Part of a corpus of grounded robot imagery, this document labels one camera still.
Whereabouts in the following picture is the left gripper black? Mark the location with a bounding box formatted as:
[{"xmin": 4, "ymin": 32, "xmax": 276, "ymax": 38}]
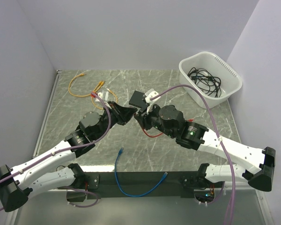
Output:
[{"xmin": 94, "ymin": 101, "xmax": 138, "ymax": 140}]

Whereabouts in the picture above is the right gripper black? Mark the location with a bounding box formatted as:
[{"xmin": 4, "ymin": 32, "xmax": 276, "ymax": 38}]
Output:
[{"xmin": 133, "ymin": 102, "xmax": 176, "ymax": 138}]

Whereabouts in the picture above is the black network switch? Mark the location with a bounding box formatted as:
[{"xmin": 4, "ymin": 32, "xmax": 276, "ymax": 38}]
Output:
[{"xmin": 128, "ymin": 90, "xmax": 147, "ymax": 109}]

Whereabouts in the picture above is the red ethernet cable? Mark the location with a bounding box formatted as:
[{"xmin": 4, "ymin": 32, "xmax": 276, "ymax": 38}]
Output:
[{"xmin": 141, "ymin": 127, "xmax": 164, "ymax": 138}]

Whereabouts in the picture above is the orange ethernet cable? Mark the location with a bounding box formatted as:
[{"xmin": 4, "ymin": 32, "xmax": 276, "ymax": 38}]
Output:
[
  {"xmin": 68, "ymin": 73, "xmax": 106, "ymax": 98},
  {"xmin": 91, "ymin": 81, "xmax": 118, "ymax": 110}
]

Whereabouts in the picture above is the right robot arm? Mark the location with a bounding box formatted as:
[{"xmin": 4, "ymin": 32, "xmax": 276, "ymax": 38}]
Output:
[{"xmin": 134, "ymin": 105, "xmax": 276, "ymax": 192}]

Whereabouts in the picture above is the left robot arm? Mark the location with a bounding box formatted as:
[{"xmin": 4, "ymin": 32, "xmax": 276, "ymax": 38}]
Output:
[{"xmin": 0, "ymin": 101, "xmax": 137, "ymax": 212}]

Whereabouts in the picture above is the white plastic basin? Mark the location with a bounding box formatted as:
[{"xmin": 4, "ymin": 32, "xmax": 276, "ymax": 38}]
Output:
[{"xmin": 178, "ymin": 52, "xmax": 243, "ymax": 108}]

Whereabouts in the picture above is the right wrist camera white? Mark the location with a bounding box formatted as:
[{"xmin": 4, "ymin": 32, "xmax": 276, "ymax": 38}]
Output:
[{"xmin": 144, "ymin": 89, "xmax": 161, "ymax": 114}]

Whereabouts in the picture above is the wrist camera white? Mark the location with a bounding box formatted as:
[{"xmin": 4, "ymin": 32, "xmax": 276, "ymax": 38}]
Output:
[
  {"xmin": 144, "ymin": 89, "xmax": 161, "ymax": 114},
  {"xmin": 90, "ymin": 88, "xmax": 110, "ymax": 104}
]

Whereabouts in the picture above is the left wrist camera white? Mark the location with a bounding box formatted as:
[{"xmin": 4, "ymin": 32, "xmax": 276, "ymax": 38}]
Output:
[{"xmin": 90, "ymin": 88, "xmax": 110, "ymax": 104}]

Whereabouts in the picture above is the blue ethernet cable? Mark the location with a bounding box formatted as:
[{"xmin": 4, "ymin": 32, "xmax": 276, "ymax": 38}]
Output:
[{"xmin": 114, "ymin": 147, "xmax": 169, "ymax": 197}]

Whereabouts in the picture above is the black cable bundle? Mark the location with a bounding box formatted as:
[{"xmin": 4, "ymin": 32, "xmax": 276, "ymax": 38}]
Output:
[{"xmin": 186, "ymin": 67, "xmax": 222, "ymax": 98}]

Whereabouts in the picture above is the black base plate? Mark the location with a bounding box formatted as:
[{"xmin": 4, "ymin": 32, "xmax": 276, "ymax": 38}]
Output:
[{"xmin": 57, "ymin": 171, "xmax": 225, "ymax": 203}]

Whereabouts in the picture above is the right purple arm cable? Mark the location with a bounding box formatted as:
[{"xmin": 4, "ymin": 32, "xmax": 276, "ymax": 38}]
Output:
[{"xmin": 152, "ymin": 84, "xmax": 236, "ymax": 225}]

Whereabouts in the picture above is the aluminium rail frame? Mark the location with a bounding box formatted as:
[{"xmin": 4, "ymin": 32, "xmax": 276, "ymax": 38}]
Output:
[{"xmin": 5, "ymin": 70, "xmax": 62, "ymax": 225}]

